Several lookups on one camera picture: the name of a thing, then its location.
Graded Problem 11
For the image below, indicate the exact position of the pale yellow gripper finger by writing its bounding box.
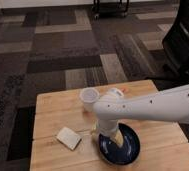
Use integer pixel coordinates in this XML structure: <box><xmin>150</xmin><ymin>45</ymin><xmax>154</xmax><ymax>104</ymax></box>
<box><xmin>112</xmin><ymin>130</ymin><xmax>124</xmax><ymax>147</ymax></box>

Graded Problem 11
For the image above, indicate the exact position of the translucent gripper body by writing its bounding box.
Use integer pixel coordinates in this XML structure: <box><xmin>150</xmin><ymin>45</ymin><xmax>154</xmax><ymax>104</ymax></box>
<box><xmin>93</xmin><ymin>120</ymin><xmax>120</xmax><ymax>139</ymax></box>

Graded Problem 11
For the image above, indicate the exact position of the dark blue ceramic bowl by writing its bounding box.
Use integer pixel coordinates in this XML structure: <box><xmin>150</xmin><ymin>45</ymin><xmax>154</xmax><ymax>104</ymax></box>
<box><xmin>98</xmin><ymin>123</ymin><xmax>140</xmax><ymax>165</ymax></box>

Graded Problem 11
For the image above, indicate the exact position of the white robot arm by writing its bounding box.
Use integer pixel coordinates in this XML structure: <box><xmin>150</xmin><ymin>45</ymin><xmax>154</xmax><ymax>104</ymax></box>
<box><xmin>93</xmin><ymin>84</ymin><xmax>189</xmax><ymax>146</ymax></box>

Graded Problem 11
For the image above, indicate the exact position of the translucent plastic cup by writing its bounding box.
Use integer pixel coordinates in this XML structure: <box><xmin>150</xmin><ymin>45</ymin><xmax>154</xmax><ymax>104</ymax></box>
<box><xmin>79</xmin><ymin>87</ymin><xmax>100</xmax><ymax>112</ymax></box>

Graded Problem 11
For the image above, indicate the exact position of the white sponge block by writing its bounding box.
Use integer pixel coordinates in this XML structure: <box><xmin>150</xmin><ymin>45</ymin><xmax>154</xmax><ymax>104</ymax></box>
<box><xmin>56</xmin><ymin>127</ymin><xmax>81</xmax><ymax>150</ymax></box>

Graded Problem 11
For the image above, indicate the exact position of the black office chair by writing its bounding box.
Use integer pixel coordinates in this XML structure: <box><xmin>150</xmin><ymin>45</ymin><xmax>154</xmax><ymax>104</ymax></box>
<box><xmin>162</xmin><ymin>0</ymin><xmax>189</xmax><ymax>75</ymax></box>

